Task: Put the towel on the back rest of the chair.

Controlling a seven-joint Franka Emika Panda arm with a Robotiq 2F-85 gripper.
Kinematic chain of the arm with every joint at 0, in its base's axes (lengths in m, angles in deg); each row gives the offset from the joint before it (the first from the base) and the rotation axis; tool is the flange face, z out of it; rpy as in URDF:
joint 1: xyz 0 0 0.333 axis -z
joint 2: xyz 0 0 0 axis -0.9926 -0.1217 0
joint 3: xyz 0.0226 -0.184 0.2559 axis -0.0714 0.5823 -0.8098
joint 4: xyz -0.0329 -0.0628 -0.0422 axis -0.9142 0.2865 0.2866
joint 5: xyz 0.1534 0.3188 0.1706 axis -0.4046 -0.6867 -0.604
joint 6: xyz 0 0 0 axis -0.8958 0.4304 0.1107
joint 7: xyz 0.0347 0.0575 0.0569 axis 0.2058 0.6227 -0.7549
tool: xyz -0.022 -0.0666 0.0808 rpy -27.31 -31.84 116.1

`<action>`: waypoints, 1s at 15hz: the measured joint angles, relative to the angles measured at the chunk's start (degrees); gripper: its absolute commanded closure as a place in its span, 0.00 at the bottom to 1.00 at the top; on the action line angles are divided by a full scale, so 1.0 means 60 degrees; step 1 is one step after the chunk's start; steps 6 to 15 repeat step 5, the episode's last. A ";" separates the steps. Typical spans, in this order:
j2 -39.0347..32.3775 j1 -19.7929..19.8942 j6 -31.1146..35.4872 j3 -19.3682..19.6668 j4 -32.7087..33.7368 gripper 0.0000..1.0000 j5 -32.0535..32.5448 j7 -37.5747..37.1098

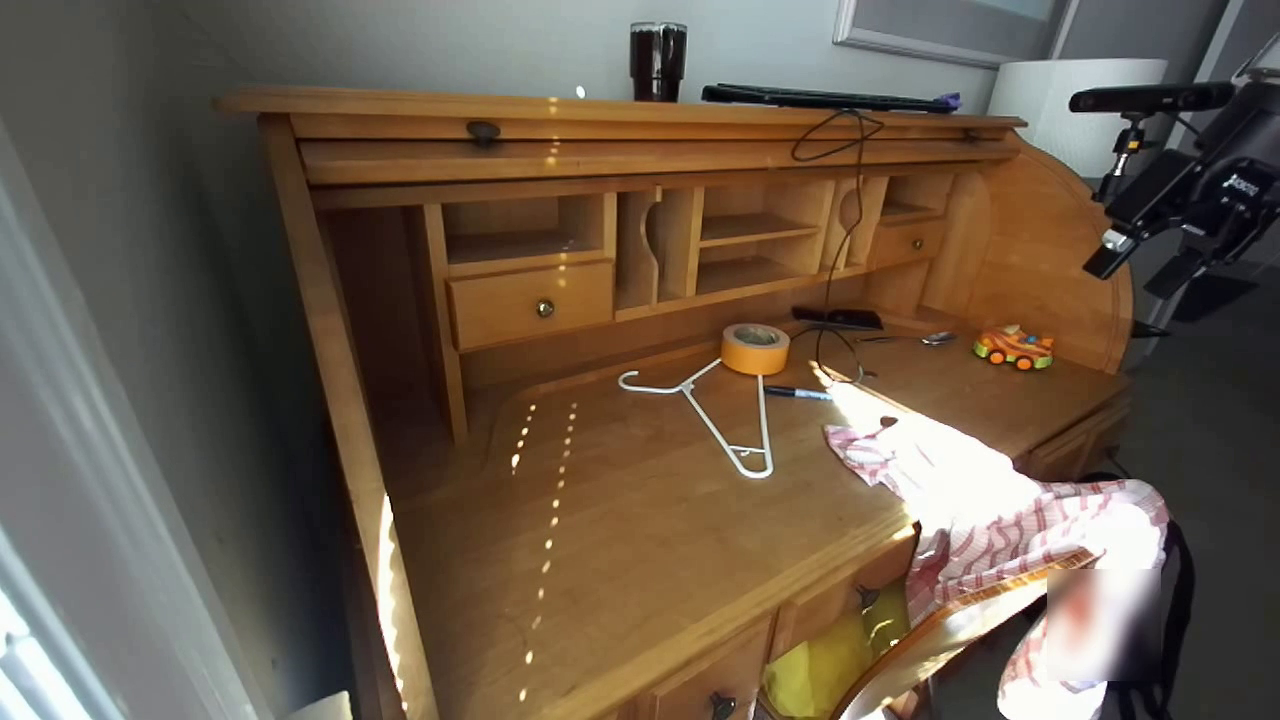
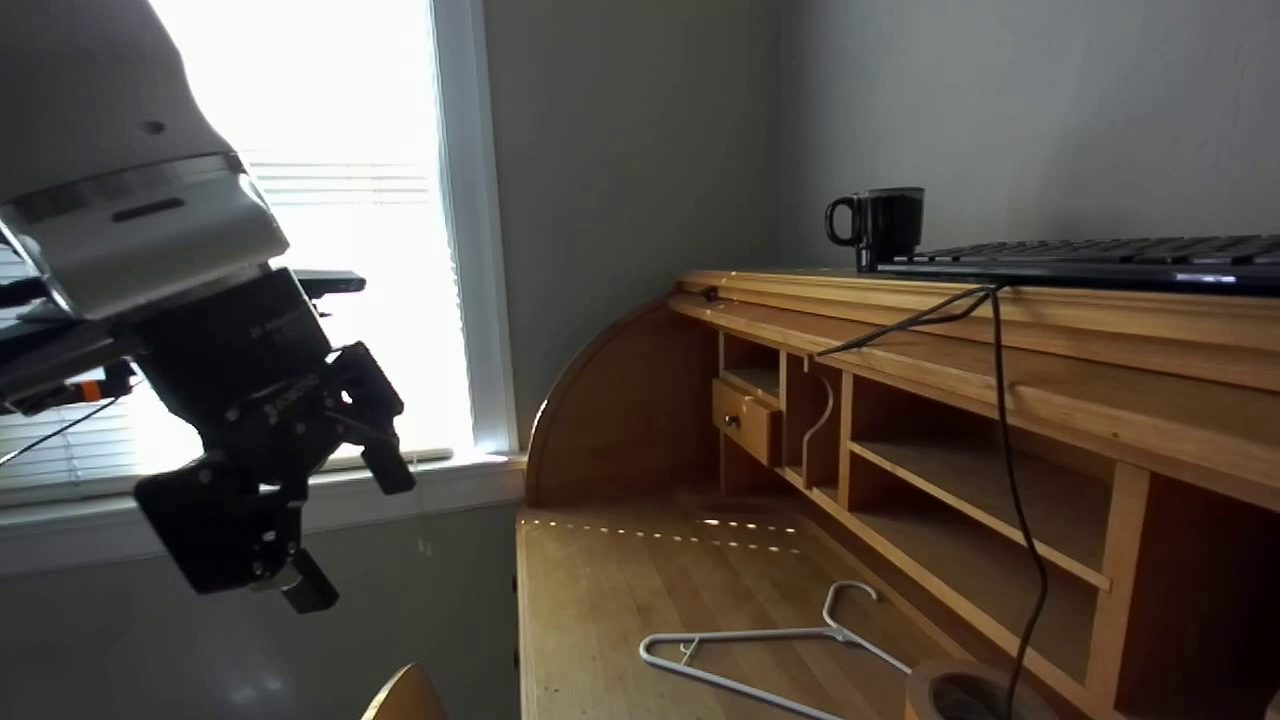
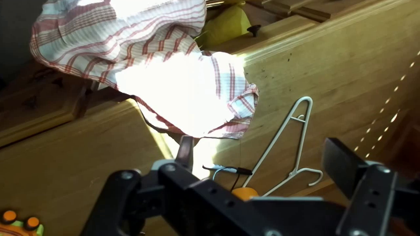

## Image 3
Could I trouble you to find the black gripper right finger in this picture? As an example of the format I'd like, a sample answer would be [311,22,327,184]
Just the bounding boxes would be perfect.
[322,136,399,236]

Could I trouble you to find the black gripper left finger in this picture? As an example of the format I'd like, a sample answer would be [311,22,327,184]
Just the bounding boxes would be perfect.
[83,135,196,236]

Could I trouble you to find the red white plaid towel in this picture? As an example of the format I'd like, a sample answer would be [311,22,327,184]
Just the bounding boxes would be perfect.
[29,0,260,140]

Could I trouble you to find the orange tape roll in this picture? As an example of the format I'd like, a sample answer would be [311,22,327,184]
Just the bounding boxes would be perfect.
[230,186,260,201]

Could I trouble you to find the wooden roll-top desk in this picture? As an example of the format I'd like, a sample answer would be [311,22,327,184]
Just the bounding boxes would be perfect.
[0,0,420,236]

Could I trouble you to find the colourful toy car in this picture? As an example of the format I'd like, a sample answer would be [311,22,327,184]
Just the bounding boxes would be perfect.
[0,208,46,236]

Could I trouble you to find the white wire clothes hanger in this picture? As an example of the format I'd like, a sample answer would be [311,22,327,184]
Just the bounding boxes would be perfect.
[210,95,326,197]

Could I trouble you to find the desk drawer with dark handle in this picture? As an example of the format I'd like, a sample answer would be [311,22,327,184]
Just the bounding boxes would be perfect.
[242,0,373,36]

